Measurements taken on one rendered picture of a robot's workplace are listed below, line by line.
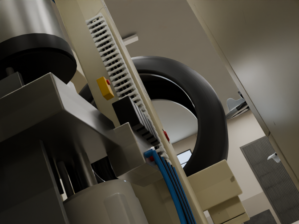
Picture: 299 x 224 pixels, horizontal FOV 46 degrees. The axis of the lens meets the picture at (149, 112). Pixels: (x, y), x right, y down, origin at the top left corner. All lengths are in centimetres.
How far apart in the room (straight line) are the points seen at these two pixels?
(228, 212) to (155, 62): 53
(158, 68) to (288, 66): 83
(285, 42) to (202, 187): 67
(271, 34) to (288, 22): 5
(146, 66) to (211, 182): 45
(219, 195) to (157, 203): 19
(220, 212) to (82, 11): 69
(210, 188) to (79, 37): 56
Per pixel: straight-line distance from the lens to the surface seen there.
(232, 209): 97
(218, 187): 96
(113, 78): 91
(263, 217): 1178
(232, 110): 125
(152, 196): 86
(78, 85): 171
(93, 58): 100
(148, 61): 119
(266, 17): 37
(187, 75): 115
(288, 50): 36
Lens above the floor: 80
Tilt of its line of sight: 21 degrees up
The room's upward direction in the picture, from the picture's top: 25 degrees counter-clockwise
